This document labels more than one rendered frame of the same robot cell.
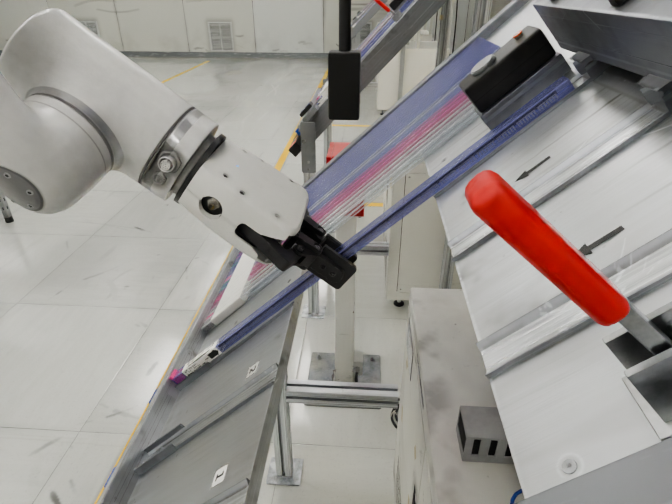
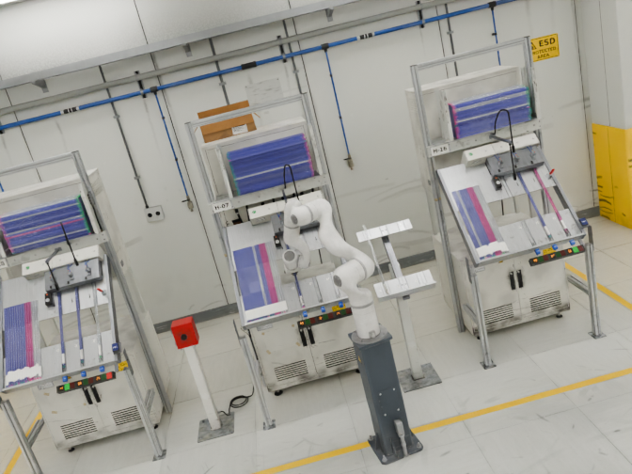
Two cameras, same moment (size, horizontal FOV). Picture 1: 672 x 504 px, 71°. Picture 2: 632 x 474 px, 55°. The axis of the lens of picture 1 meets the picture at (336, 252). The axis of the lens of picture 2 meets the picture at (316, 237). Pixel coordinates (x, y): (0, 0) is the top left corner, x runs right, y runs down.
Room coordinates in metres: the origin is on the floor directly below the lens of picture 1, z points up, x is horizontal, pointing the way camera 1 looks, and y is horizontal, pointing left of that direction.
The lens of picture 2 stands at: (0.60, 3.48, 2.19)
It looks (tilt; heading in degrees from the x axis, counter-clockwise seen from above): 18 degrees down; 264
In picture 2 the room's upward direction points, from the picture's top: 14 degrees counter-clockwise
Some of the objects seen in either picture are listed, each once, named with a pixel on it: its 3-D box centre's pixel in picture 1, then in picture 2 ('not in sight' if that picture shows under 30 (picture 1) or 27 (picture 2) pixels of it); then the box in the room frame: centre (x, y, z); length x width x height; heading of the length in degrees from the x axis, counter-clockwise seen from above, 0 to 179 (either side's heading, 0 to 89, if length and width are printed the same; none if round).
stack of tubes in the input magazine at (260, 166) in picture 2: not in sight; (270, 164); (0.35, -0.32, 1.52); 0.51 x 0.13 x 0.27; 176
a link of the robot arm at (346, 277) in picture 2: not in sight; (352, 284); (0.18, 0.71, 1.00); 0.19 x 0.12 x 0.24; 28
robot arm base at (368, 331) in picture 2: not in sight; (365, 319); (0.15, 0.69, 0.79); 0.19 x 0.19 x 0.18
